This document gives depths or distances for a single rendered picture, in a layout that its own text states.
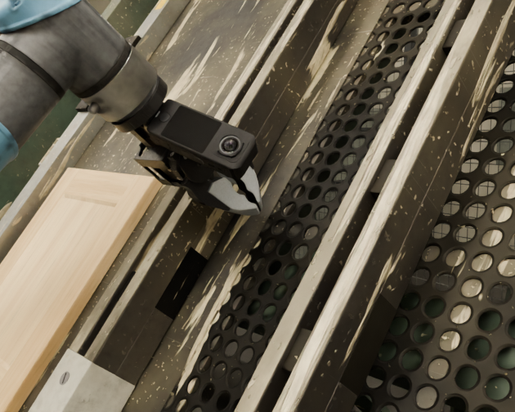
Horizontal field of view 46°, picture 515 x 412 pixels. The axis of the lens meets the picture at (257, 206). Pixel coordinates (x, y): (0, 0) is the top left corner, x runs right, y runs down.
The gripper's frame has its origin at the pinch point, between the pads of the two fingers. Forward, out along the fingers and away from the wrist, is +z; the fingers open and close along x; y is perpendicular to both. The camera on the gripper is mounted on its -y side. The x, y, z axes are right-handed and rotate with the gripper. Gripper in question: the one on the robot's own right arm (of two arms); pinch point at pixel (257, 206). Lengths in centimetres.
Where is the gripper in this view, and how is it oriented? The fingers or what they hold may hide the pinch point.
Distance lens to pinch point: 74.6
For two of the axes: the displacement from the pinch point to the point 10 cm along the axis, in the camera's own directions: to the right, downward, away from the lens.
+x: -4.7, 8.3, -3.2
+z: 5.8, 5.6, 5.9
